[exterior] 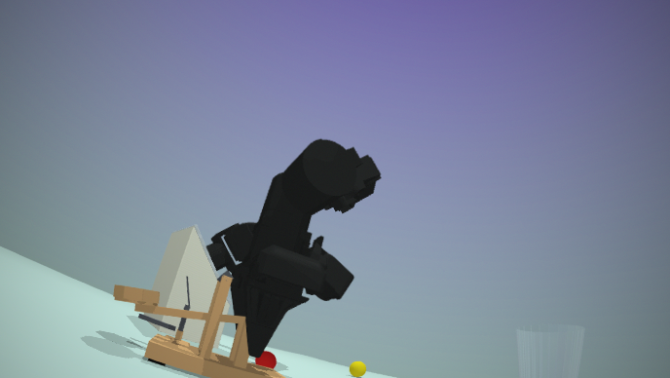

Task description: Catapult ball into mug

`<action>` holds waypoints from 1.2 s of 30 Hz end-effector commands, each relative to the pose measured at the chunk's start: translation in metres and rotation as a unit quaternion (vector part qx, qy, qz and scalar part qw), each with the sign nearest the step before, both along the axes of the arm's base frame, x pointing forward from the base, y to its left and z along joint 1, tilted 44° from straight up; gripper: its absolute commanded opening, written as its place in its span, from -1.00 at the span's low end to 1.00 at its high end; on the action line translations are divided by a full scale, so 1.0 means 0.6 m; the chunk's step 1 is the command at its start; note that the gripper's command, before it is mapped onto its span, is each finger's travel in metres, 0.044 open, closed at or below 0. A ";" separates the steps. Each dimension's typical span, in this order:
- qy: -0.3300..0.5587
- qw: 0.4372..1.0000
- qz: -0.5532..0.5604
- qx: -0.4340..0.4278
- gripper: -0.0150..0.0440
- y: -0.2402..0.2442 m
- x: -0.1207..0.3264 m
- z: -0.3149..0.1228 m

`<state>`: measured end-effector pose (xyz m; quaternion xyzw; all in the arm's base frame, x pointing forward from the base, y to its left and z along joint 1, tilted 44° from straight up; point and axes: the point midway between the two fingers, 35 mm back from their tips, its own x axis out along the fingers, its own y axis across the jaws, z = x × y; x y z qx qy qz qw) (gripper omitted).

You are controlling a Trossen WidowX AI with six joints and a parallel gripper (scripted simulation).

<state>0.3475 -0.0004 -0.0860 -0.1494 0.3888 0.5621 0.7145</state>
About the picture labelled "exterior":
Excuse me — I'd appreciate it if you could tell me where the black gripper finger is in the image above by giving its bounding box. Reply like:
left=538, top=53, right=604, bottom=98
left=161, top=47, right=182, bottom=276
left=231, top=286, right=245, bottom=317
left=243, top=279, right=310, bottom=358

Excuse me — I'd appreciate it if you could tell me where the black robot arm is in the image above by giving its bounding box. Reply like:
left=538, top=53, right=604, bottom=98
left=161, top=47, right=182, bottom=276
left=206, top=139, right=381, bottom=301

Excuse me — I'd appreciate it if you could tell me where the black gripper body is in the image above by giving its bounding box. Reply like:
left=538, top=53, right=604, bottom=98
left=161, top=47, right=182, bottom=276
left=230, top=209, right=327, bottom=296

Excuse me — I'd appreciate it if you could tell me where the yellow ball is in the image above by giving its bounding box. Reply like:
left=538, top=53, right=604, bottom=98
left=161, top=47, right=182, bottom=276
left=350, top=361, right=366, bottom=377

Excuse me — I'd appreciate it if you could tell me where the red ball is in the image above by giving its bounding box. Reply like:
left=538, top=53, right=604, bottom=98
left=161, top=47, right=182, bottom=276
left=255, top=351, right=277, bottom=369

